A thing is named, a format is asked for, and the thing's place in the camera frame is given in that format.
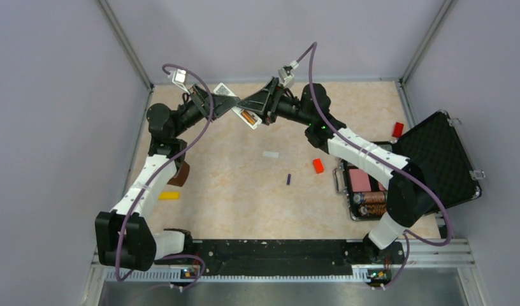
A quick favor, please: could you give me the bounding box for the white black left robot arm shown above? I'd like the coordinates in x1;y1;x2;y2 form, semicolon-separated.
95;84;239;271

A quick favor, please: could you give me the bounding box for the red toy brick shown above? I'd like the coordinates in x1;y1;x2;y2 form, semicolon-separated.
392;122;405;139

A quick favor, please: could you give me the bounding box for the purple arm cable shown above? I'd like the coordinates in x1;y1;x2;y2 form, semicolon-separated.
294;41;454;289
114;63;213;292

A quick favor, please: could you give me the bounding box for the orange rectangular block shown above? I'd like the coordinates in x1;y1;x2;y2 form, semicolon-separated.
312;158;325;174

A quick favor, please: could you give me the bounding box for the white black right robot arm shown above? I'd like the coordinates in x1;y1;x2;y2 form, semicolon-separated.
238;78;440;263

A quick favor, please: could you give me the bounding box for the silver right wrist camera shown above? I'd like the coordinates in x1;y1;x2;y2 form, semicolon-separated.
278;66;295;89

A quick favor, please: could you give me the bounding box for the white battery cover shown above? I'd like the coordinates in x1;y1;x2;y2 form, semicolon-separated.
263;150;279;159

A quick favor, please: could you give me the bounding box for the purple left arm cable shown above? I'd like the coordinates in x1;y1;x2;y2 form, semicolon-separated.
114;63;213;292

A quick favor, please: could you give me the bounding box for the orange battery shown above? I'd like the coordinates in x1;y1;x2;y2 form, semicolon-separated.
241;110;256;126

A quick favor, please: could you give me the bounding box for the brown round object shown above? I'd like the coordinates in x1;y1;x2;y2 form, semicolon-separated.
167;161;191;187

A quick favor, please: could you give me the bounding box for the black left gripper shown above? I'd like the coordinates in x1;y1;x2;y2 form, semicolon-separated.
172;84;241;137

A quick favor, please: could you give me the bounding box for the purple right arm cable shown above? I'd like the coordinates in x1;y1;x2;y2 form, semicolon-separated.
294;41;454;289

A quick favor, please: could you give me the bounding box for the white remote control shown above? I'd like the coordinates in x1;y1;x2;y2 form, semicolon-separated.
214;83;262;130

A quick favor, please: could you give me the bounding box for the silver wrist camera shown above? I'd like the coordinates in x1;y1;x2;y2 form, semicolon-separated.
278;66;295;89
168;69;190;94

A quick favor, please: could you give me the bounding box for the pink card box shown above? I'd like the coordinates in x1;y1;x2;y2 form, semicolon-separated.
349;169;372;193

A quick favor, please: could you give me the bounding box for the yellow block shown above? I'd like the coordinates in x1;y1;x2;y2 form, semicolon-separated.
158;191;180;200

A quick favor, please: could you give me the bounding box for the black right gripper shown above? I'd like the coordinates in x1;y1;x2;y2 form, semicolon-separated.
237;77;314;126

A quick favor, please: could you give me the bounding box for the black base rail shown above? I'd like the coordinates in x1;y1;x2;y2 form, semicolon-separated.
152;238;407;279

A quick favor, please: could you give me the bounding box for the black poker chip case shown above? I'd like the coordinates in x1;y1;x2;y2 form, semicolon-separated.
335;110;486;222

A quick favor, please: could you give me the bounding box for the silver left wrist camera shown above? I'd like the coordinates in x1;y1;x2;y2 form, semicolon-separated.
168;69;190;94

